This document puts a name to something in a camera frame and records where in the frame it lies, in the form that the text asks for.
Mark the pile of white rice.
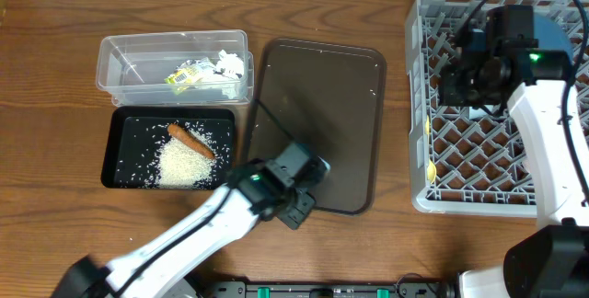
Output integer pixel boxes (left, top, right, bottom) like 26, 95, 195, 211
155, 128, 216, 189

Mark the clear plastic waste bin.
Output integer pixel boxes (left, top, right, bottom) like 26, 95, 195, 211
96, 29, 254, 106

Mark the yellow green snack wrapper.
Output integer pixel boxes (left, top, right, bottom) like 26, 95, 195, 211
165, 58, 215, 94

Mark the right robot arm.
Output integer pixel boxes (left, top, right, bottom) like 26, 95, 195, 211
438, 4, 588, 297

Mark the blue plate bowl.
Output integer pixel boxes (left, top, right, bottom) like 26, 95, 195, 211
534, 13, 572, 59

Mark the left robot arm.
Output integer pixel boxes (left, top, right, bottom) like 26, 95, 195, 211
51, 138, 330, 298

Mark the orange carrot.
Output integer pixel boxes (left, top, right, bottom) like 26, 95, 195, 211
167, 123, 215, 160

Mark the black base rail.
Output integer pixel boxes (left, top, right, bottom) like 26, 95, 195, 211
181, 278, 459, 298

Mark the crumpled white tissue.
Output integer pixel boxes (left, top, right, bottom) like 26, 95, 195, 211
215, 50, 245, 79

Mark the grey dishwasher rack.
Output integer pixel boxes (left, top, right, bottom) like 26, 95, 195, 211
405, 0, 588, 219

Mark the dark brown serving tray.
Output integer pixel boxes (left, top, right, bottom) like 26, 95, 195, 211
239, 38, 387, 215

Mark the black waste tray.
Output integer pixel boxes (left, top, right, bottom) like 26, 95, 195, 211
101, 106, 236, 190

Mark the yellow plastic spoon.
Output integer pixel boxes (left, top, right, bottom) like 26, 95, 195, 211
424, 116, 437, 184

